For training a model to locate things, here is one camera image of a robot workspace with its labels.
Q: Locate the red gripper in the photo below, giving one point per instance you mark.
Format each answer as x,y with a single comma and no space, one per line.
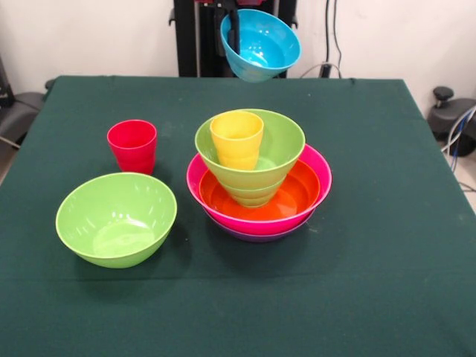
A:
253,2

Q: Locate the small blue bowl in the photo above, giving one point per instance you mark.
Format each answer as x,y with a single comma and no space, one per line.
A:
267,44

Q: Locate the yellow cup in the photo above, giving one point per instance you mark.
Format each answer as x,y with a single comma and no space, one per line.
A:
236,145

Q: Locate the medium green bowl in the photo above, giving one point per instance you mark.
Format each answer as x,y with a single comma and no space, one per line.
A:
282,141

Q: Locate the red cup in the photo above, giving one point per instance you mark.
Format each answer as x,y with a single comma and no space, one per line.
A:
132,148

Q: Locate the small ribbed green bowl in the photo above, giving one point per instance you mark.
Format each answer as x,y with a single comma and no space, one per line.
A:
253,197

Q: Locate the pink bowl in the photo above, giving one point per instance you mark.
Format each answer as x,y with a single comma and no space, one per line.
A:
323,175

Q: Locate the orange bowl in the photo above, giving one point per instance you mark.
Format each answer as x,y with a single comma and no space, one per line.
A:
297,193

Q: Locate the purple bowl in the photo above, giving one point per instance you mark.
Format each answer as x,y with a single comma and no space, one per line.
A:
264,238

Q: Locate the large green bowl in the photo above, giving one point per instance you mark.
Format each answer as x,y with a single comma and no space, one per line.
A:
115,219

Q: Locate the black plug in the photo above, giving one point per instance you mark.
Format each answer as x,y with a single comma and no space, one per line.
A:
325,70

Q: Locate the black office chair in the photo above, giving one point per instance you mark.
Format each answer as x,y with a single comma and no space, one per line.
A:
22,104

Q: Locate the black chair with round knob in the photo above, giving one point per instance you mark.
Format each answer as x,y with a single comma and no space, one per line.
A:
446,119

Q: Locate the dark green tablecloth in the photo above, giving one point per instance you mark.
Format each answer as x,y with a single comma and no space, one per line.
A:
238,297

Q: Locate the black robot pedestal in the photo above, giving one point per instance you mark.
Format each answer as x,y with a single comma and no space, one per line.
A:
189,37

